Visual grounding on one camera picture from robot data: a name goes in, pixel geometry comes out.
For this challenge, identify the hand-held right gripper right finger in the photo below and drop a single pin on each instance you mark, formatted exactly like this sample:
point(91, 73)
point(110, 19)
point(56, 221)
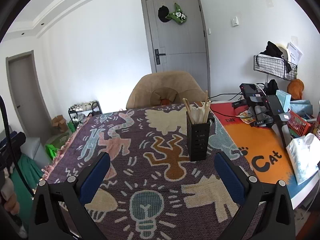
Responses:
point(230, 177)

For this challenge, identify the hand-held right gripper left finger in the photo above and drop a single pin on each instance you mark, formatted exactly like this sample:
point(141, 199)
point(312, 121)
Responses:
point(95, 177)

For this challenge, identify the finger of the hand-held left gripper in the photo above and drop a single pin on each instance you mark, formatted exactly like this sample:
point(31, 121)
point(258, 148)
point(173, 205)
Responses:
point(15, 142)

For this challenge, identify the black slotted utensil holder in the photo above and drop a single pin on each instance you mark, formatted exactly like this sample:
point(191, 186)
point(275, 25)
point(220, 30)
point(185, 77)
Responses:
point(197, 142)

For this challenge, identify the person's left hand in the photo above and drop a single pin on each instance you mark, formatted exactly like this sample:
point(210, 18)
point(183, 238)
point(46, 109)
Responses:
point(11, 203)

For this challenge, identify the green cloth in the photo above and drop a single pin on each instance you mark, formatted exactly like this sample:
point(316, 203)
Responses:
point(25, 175)

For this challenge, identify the green bag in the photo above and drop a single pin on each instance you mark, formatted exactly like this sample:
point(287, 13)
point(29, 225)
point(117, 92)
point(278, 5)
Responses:
point(51, 151)

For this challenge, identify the orange desk mat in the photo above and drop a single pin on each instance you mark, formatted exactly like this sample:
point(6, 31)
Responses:
point(252, 140)

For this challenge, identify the cardboard box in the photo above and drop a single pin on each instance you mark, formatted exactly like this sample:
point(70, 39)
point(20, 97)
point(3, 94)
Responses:
point(60, 124)

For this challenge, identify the plain grey door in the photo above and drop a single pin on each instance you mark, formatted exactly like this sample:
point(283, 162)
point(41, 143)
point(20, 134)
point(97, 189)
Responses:
point(25, 92)

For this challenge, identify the colourful snack packet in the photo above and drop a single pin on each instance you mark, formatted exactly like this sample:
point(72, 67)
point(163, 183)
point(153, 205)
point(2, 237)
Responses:
point(245, 117)

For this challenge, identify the black shoe rack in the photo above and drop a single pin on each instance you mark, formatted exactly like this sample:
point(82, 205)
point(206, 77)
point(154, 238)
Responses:
point(75, 116)

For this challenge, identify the printed woven blanket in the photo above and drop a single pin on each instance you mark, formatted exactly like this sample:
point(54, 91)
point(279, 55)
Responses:
point(150, 140)

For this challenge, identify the white plastic bag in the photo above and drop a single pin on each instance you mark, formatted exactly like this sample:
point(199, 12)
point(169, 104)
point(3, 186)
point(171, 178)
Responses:
point(303, 157)

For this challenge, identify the red plastic basket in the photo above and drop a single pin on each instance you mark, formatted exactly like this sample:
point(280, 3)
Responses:
point(300, 125)

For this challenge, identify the small black hand-held device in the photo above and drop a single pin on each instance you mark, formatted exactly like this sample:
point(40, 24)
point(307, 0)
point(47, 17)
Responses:
point(250, 90)

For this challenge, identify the tan upholstered chair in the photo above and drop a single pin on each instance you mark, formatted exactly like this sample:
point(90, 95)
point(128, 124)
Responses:
point(145, 90)

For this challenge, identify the orange plush toy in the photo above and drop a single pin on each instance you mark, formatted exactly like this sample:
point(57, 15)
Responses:
point(296, 88)

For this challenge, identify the black cloth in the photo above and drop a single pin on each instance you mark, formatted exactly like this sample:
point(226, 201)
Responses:
point(273, 49)

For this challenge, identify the white paper sheet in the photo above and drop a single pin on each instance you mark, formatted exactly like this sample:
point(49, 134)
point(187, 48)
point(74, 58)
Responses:
point(295, 53)

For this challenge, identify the green patterned hat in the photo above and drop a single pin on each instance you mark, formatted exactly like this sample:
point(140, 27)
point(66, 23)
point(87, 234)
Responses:
point(177, 15)

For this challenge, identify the black hat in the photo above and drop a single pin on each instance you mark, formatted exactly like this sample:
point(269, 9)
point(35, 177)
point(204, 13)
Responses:
point(163, 13)

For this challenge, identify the white light switch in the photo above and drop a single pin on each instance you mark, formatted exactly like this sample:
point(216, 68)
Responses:
point(235, 21)

